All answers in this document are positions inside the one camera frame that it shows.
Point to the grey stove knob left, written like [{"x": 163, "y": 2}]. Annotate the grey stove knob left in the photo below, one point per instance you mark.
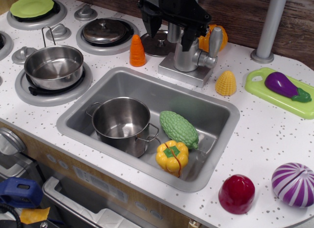
[{"x": 20, "y": 56}]

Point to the purple striped onion toy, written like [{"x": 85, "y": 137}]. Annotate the purple striped onion toy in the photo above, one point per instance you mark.
[{"x": 293, "y": 184}]

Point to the grey toy sink basin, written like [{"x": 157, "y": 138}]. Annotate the grey toy sink basin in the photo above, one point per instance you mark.
[{"x": 214, "y": 120}]

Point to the far left grey burner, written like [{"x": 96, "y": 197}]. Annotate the far left grey burner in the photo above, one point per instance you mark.
[{"x": 7, "y": 45}]

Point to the green cutting board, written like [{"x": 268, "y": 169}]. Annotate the green cutting board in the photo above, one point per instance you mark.
[{"x": 255, "y": 85}]

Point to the grey stove knob top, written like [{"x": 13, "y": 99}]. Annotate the grey stove knob top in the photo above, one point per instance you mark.
[{"x": 86, "y": 13}]

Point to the orange carrot toy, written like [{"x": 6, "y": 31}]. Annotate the orange carrot toy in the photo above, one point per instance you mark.
[{"x": 137, "y": 54}]

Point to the steel pot with handles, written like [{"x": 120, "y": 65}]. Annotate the steel pot with handles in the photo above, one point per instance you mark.
[{"x": 123, "y": 123}]

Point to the steel lid on burner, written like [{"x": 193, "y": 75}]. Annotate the steel lid on burner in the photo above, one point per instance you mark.
[{"x": 104, "y": 31}]

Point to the dark red half fruit toy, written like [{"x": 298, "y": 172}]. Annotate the dark red half fruit toy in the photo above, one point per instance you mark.
[{"x": 237, "y": 193}]

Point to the grey stove knob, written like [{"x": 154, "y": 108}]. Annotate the grey stove knob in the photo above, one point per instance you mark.
[
  {"x": 58, "y": 33},
  {"x": 20, "y": 56},
  {"x": 86, "y": 13}
]

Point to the silver toy faucet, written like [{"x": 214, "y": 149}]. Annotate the silver toy faucet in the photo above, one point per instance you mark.
[{"x": 195, "y": 66}]

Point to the steel lid on counter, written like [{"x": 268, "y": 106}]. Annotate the steel lid on counter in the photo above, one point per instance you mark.
[{"x": 158, "y": 46}]

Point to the orange pumpkin toy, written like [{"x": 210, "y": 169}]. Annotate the orange pumpkin toy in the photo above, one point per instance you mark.
[{"x": 204, "y": 40}]

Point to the green plastic plate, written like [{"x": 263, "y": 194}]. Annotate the green plastic plate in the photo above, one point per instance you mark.
[{"x": 31, "y": 8}]

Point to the yellow corn toy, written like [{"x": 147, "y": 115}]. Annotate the yellow corn toy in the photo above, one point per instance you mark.
[{"x": 226, "y": 84}]

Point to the front grey stove burner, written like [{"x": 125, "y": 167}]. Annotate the front grey stove burner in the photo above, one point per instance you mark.
[{"x": 22, "y": 85}]

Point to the grey stove knob middle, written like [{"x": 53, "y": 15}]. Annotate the grey stove knob middle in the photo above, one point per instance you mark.
[{"x": 58, "y": 33}]

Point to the grey oven door handle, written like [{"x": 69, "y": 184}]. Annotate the grey oven door handle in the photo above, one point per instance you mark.
[{"x": 87, "y": 209}]

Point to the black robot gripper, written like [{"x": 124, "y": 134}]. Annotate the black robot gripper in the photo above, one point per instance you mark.
[{"x": 187, "y": 14}]

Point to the grey vertical pole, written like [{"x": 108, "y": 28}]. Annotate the grey vertical pole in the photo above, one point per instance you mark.
[{"x": 263, "y": 53}]

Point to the yellow bell pepper toy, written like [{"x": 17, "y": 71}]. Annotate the yellow bell pepper toy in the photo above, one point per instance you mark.
[{"x": 172, "y": 157}]

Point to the grey round dial front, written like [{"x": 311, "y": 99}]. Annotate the grey round dial front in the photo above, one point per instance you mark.
[{"x": 10, "y": 143}]

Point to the steel saucepan with wire handle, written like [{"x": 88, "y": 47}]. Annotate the steel saucepan with wire handle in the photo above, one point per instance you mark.
[{"x": 54, "y": 67}]

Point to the purple eggplant toy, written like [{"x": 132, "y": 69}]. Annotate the purple eggplant toy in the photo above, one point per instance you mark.
[{"x": 280, "y": 84}]

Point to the green bitter melon toy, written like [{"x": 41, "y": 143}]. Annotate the green bitter melon toy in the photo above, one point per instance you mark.
[{"x": 179, "y": 129}]

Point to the back left grey burner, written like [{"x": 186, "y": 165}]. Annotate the back left grey burner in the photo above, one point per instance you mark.
[{"x": 48, "y": 21}]

